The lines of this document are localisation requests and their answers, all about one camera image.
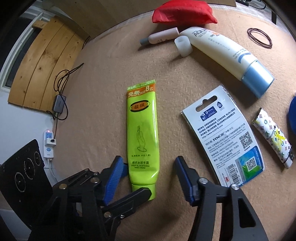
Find green hand cream tube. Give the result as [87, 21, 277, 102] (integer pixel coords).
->
[127, 80, 160, 200]

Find white barcode package card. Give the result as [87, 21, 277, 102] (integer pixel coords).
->
[181, 85, 265, 187]

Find patterned white small tube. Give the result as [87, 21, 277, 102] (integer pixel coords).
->
[252, 108, 295, 169]

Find blue round container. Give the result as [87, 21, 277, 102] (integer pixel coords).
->
[288, 96, 296, 135]

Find white sunscreen tube blue cap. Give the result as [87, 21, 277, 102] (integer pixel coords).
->
[180, 27, 274, 98]

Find translucent white cap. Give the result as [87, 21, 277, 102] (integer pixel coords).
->
[174, 36, 193, 57]

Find pink lip balm stick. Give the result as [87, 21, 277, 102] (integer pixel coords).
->
[139, 28, 180, 46]

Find dark red hair ties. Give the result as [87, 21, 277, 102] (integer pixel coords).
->
[247, 27, 273, 49]

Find red fabric pouch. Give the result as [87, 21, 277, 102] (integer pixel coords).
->
[152, 1, 218, 27]

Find white power strip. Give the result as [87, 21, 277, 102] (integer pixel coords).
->
[43, 129, 56, 159]

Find grey power adapter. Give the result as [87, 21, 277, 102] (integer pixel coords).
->
[52, 94, 66, 113]

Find light wooden plank board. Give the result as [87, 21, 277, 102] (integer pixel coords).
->
[8, 16, 84, 112]

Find wooden headboard panel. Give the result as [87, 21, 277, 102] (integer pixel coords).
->
[52, 0, 165, 38]

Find black cable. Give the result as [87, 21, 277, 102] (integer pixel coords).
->
[46, 63, 84, 142]

